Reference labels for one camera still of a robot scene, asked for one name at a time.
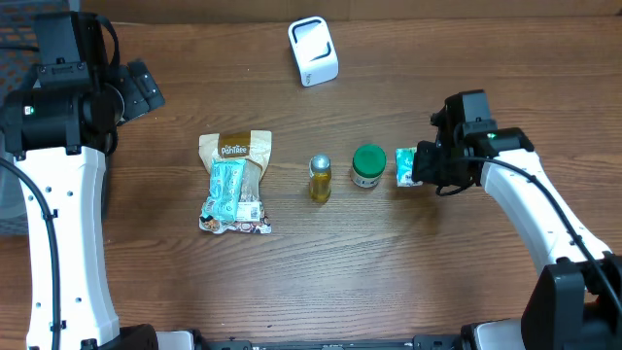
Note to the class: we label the brown white snack bag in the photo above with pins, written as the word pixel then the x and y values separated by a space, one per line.
pixel 255 147

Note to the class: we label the yellow liquid glass bottle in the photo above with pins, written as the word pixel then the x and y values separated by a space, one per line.
pixel 319 178

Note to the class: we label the small teal white carton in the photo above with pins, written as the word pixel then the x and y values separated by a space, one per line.
pixel 404 167

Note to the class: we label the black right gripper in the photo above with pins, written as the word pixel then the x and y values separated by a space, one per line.
pixel 425 172

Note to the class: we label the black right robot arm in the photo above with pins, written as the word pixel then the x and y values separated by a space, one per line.
pixel 576 303

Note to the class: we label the teal snack packet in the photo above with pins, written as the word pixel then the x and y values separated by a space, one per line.
pixel 224 191

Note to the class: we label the green white yogurt cup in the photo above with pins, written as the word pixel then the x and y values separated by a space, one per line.
pixel 368 164

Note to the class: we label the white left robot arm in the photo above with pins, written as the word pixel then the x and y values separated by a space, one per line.
pixel 71 302

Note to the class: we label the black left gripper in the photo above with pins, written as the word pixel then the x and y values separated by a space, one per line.
pixel 144 85

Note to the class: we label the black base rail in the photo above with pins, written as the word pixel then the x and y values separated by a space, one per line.
pixel 194 340

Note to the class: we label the white barcode scanner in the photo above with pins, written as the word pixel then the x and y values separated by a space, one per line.
pixel 313 50

